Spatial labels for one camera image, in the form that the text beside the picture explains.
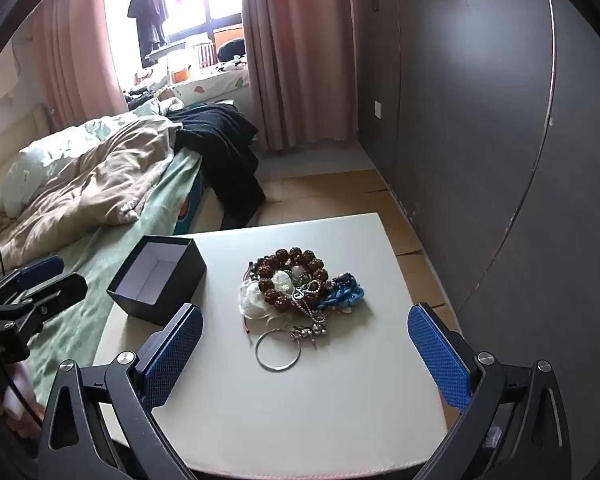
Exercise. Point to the white slatted rack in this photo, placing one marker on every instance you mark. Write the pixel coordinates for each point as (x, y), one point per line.
(207, 53)

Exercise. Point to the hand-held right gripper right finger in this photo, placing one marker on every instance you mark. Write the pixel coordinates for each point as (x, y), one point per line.
(440, 360)

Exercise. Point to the grey wardrobe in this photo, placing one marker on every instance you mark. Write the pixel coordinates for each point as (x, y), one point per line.
(480, 110)

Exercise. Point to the white wall socket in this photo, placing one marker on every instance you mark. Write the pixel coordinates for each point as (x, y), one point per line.
(377, 110)

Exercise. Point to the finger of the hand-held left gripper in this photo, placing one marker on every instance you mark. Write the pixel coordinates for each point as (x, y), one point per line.
(57, 292)
(42, 267)

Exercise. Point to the orange jar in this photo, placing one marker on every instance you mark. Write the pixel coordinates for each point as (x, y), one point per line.
(180, 75)

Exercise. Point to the narrow pink curtain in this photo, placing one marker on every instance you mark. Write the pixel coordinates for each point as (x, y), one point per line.
(75, 60)

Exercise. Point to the leaf print seat cushion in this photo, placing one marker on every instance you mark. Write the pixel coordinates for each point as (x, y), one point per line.
(215, 82)

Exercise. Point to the black gift box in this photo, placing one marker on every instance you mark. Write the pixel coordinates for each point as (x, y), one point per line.
(180, 280)

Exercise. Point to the green bed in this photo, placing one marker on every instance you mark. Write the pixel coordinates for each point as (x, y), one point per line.
(105, 260)

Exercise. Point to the black clothing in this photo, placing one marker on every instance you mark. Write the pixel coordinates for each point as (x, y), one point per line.
(220, 145)

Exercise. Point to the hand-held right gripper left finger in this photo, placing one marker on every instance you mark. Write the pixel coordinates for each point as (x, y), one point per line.
(175, 355)

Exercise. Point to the hanging dark garment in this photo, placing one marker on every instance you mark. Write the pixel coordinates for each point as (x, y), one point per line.
(147, 15)

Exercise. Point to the beige duvet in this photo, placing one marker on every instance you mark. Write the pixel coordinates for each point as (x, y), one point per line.
(105, 180)

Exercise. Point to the wide pink curtain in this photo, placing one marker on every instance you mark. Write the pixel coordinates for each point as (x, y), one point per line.
(295, 60)

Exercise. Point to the dark round cushion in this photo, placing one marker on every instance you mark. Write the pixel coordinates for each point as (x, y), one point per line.
(230, 50)

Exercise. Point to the dark window frame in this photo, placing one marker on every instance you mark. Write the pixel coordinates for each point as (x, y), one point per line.
(220, 17)

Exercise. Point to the pale green printed pillow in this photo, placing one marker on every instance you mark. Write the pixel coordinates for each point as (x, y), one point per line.
(35, 165)

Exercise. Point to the silver bangle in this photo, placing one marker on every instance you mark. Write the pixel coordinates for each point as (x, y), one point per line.
(277, 369)

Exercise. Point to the flat cardboard sheet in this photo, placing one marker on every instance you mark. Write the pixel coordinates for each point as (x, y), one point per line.
(330, 195)

